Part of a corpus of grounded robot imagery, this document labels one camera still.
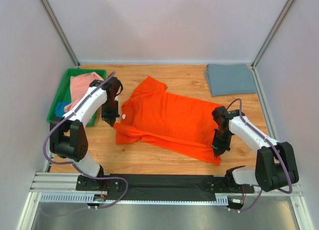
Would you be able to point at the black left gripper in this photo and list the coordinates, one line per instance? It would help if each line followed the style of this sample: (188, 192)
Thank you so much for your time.
(109, 115)

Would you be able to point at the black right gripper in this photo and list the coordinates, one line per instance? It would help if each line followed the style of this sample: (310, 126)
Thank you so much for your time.
(220, 145)

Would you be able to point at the orange t shirt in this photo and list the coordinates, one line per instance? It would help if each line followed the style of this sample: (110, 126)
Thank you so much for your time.
(181, 124)

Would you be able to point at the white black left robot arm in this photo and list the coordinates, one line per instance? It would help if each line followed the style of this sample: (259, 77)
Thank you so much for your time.
(67, 135)

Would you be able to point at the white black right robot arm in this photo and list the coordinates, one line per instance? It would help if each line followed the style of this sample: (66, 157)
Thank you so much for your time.
(275, 167)

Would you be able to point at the pink t shirt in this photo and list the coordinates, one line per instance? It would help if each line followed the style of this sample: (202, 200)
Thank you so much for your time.
(79, 86)

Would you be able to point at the blue cloth in bin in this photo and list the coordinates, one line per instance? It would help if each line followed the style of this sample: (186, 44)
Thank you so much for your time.
(59, 109)

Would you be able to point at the green plastic bin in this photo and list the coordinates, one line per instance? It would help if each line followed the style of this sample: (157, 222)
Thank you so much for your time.
(63, 92)

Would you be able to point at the folded grey blue t shirt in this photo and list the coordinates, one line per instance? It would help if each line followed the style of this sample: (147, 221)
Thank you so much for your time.
(229, 79)

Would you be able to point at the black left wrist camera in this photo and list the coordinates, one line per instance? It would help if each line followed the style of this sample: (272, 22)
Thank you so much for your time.
(113, 87)

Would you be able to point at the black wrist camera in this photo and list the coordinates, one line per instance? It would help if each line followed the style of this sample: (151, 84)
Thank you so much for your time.
(113, 87)
(222, 116)

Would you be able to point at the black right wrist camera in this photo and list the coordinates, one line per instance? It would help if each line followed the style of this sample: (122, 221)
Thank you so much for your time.
(222, 116)

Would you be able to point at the black base plate strip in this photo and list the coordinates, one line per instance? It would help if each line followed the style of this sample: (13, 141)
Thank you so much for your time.
(147, 187)

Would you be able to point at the aluminium frame rail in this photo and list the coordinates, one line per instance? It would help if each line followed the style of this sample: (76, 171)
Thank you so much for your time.
(72, 182)

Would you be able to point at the left aluminium corner post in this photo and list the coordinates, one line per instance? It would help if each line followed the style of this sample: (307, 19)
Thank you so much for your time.
(58, 28)

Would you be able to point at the aluminium corner post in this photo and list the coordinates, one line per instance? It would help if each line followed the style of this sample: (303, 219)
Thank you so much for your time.
(58, 28)
(273, 31)

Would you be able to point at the right aluminium corner post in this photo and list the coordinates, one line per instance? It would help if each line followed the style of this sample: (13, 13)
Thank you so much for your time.
(273, 31)

